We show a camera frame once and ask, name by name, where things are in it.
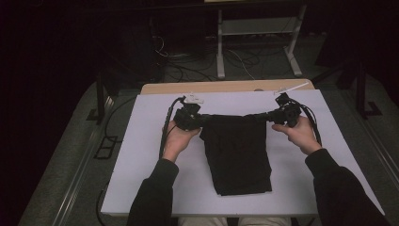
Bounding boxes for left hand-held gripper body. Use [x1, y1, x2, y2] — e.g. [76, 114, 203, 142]
[173, 92, 208, 131]

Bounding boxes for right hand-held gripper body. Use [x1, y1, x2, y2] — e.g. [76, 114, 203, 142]
[267, 82, 310, 128]

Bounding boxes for black pants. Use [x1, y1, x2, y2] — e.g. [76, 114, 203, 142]
[199, 113, 273, 197]

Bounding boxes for person's right hand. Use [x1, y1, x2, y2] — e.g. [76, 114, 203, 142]
[271, 116, 324, 156]

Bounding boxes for person's left hand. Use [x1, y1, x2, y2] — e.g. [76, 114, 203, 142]
[161, 120, 201, 164]

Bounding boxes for white metal stand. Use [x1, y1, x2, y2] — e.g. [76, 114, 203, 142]
[215, 4, 308, 80]

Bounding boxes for black metal stand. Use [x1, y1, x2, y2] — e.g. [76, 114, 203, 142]
[313, 59, 383, 121]
[86, 70, 111, 125]

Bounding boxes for person's left leg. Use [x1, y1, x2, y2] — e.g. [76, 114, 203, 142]
[178, 216, 229, 226]

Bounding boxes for person's leg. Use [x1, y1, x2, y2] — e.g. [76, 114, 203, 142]
[237, 216, 292, 226]
[178, 216, 229, 226]

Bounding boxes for person's right leg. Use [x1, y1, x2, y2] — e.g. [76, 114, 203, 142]
[237, 216, 292, 226]

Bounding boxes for black floor cable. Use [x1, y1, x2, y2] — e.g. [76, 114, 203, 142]
[161, 59, 215, 83]
[94, 180, 111, 226]
[104, 95, 138, 140]

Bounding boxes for white floor cable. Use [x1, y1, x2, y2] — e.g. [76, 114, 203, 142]
[231, 49, 257, 81]

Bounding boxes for metal floor rail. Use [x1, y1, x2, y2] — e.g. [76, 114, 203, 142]
[351, 116, 399, 189]
[51, 93, 111, 226]

